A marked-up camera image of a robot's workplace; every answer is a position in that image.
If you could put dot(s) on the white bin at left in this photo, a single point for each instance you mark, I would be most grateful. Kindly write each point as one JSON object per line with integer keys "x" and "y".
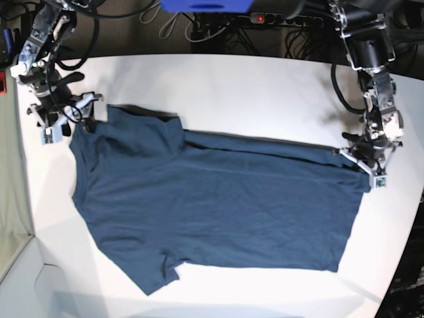
{"x": 26, "y": 289}

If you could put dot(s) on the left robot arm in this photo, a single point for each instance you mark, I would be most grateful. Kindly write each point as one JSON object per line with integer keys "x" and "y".
{"x": 363, "y": 29}

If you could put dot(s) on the blue handled tool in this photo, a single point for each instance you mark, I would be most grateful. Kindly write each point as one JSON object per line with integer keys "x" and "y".
{"x": 9, "y": 40}

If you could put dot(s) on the dark blue t-shirt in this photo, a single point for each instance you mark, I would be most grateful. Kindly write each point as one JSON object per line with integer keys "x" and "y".
{"x": 154, "y": 196}

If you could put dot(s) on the black power strip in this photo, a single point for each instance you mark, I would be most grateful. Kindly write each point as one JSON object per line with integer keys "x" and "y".
{"x": 278, "y": 20}

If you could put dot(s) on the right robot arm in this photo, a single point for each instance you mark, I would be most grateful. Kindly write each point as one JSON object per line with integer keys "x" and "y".
{"x": 39, "y": 67}

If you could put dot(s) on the blue plastic box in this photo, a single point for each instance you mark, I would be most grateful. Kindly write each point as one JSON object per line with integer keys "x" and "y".
{"x": 206, "y": 6}

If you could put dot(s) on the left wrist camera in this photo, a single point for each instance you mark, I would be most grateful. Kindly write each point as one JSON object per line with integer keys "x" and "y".
{"x": 378, "y": 181}

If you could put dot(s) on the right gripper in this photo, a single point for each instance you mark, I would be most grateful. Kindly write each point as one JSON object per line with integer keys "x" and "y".
{"x": 80, "y": 109}

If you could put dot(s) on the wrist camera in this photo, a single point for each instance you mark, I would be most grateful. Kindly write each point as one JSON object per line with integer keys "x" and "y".
{"x": 378, "y": 181}
{"x": 51, "y": 135}

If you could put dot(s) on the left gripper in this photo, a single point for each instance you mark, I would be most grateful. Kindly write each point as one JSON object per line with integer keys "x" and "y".
{"x": 373, "y": 160}

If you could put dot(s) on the red box at left edge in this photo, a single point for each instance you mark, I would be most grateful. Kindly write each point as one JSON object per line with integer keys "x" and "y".
{"x": 3, "y": 83}

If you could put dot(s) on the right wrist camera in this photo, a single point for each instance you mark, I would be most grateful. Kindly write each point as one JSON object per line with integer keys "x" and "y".
{"x": 51, "y": 135}

